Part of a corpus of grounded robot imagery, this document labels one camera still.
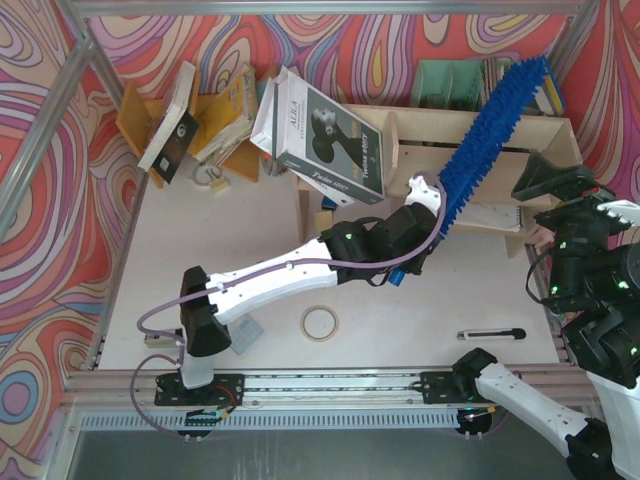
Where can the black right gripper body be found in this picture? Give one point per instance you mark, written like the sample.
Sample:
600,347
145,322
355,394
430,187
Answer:
565,214

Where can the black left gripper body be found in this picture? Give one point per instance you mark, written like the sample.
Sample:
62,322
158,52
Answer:
430,240

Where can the blue microfiber duster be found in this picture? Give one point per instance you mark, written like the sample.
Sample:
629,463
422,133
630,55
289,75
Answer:
490,131

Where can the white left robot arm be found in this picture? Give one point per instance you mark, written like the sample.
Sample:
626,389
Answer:
349,251

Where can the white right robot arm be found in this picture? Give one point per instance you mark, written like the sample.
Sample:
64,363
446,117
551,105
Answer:
588,410

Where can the light wooden bookshelf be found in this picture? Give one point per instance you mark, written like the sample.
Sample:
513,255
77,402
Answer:
425,139

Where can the pink eraser figure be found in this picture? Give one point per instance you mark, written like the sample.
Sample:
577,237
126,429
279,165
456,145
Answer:
540,237

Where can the white spiral notebook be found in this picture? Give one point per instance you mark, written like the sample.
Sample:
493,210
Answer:
491,216

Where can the blue and yellow book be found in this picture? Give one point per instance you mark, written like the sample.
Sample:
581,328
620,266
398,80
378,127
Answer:
548,99

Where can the yellow sticky note pad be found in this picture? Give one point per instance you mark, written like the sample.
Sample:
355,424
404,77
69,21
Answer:
323,220

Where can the small blue sharpener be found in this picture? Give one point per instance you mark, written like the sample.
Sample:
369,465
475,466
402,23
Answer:
328,204

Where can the large Twins story book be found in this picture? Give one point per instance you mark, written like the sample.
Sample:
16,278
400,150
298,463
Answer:
313,136

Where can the beige masking tape roll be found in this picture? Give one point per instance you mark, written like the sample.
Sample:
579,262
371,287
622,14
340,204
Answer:
319,323

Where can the teal desk file organizer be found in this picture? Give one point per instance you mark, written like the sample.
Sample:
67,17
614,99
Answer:
456,84

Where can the pen cup with pens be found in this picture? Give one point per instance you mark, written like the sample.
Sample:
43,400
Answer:
270,166

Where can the gold binder clip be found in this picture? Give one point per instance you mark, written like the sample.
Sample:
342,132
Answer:
219,184

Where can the stack of yellow books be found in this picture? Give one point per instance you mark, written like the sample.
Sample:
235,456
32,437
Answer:
228,120

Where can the white and black paperback book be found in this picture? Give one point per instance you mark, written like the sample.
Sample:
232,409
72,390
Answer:
172,127

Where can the yellow wooden book rack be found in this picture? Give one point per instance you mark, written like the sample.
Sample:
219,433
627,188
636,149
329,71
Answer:
134,119

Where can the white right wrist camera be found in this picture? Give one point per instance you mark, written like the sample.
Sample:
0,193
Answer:
625,212

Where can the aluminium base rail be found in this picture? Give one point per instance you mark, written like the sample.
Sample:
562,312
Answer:
341,388

